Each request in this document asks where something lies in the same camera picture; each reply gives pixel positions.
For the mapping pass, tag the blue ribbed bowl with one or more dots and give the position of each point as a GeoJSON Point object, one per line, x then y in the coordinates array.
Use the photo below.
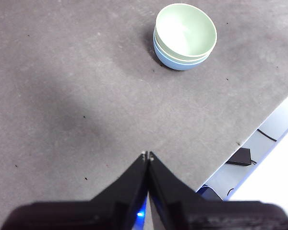
{"type": "Point", "coordinates": [172, 65]}

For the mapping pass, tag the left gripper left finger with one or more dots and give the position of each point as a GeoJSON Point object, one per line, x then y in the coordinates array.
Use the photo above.
{"type": "Point", "coordinates": [120, 206]}

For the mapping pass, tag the green ribbed bowl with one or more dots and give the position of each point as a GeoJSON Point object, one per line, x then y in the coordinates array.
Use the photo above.
{"type": "Point", "coordinates": [186, 31]}
{"type": "Point", "coordinates": [158, 48]}

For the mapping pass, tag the black power adapter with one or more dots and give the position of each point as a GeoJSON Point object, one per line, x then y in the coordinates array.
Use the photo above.
{"type": "Point", "coordinates": [240, 157]}

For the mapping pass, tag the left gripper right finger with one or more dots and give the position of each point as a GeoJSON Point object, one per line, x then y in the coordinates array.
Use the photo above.
{"type": "Point", "coordinates": [182, 210]}

